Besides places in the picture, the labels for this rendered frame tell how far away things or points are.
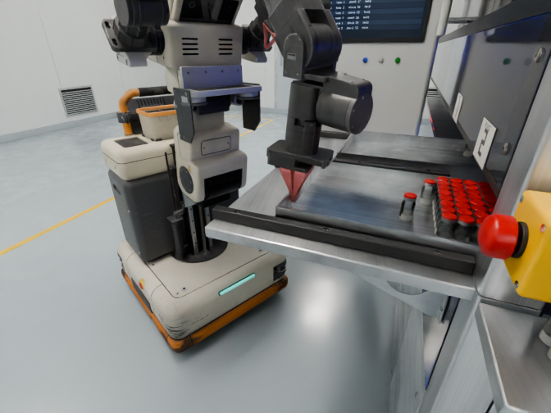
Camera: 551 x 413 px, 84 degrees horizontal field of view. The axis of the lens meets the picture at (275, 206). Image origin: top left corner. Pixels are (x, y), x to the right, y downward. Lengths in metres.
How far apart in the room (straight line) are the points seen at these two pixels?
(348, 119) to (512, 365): 0.32
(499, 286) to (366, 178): 0.37
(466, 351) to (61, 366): 1.47
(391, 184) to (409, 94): 0.71
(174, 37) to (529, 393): 1.01
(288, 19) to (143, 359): 1.36
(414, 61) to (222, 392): 1.44
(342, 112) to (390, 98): 0.95
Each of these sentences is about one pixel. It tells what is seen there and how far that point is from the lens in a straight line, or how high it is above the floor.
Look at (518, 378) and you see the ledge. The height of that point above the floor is 0.88.
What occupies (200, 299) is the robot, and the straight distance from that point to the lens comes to 1.30.
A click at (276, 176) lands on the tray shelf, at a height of 0.88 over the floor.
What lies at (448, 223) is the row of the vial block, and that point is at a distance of 0.51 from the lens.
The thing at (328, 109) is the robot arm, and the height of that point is 1.07.
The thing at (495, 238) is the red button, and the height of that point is 1.00.
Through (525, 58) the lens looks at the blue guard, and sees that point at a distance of 0.49.
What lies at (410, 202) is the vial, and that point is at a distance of 0.56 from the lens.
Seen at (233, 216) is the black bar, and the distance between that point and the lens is 0.52.
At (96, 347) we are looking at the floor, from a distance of 1.65.
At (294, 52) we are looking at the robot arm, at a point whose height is 1.14.
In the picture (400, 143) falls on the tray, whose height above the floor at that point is 0.89.
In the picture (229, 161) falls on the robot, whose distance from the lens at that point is 1.12.
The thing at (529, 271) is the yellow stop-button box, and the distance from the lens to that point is 0.32.
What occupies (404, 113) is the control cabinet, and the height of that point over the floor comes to 0.92.
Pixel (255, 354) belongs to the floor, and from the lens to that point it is 1.43.
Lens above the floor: 1.14
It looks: 27 degrees down
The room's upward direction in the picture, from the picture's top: straight up
